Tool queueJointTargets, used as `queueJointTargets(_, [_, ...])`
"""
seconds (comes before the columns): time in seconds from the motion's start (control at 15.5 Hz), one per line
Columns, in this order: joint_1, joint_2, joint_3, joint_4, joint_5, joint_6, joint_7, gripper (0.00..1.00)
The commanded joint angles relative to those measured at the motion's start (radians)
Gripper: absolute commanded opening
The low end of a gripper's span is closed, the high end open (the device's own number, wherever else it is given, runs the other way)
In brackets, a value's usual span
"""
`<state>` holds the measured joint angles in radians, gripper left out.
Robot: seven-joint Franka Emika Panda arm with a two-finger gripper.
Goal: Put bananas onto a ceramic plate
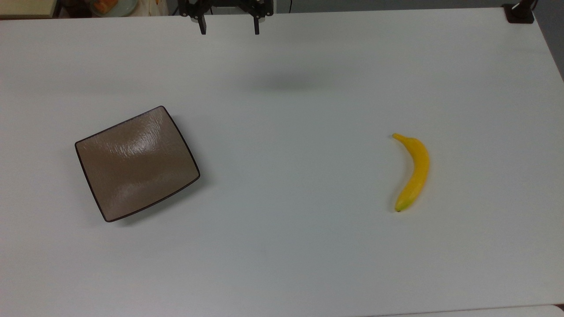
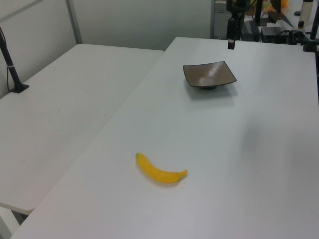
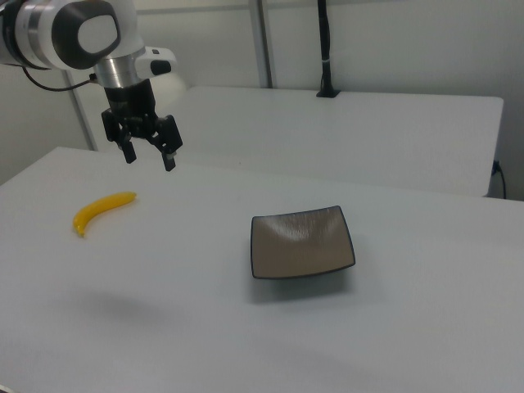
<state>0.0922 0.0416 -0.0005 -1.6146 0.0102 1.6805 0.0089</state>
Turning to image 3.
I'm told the black pole with base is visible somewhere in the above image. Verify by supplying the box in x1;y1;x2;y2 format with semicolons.
315;0;341;99

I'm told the grey vertical wall post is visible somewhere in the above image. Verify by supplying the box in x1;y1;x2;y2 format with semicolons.
248;0;274;88

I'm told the white side table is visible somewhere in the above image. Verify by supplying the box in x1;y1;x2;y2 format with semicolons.
174;85;505;198

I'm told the square brown ceramic plate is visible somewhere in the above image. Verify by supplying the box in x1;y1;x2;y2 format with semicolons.
250;205;357;281

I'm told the black power cable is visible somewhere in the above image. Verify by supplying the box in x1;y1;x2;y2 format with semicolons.
492;159;508;201

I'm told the yellow banana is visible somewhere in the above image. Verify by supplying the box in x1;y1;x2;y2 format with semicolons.
72;191;138;239

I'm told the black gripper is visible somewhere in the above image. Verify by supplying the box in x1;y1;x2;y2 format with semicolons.
101;78;184;173

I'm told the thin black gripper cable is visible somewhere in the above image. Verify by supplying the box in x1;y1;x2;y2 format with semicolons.
21;66;98;93

